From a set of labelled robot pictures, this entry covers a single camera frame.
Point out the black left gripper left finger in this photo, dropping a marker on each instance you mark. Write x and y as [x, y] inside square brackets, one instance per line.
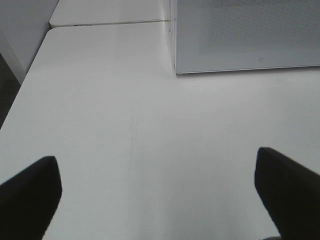
[29, 200]

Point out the white adjacent table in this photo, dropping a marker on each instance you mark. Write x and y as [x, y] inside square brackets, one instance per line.
[70, 13]

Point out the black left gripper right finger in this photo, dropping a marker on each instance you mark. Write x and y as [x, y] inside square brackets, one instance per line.
[290, 193]

